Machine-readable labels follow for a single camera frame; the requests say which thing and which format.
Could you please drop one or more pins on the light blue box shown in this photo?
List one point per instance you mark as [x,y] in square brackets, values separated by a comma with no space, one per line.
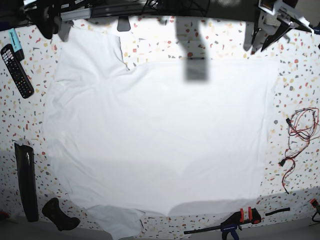
[16,45]

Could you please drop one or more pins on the orange clamp at table edge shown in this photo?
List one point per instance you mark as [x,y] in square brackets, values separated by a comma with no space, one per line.
[315,205]

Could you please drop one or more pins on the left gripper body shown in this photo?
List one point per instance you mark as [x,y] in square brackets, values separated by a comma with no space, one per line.
[284,12]

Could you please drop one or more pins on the white T-shirt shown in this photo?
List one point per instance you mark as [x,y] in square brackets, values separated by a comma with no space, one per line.
[166,138]

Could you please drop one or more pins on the short black rod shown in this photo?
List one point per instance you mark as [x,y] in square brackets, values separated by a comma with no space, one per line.
[282,210]

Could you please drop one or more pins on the black game controller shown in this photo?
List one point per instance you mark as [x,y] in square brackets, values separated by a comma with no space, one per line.
[52,211]

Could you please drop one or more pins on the black and orange bar clamp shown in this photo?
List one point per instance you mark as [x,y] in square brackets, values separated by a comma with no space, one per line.
[231,224]

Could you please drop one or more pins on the long black cylindrical case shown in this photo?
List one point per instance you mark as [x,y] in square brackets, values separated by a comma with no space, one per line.
[24,156]

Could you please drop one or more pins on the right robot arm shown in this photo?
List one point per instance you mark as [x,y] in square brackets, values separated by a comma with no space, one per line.
[45,14]

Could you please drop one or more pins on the black TV remote control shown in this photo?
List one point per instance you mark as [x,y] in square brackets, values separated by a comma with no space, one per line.
[17,72]

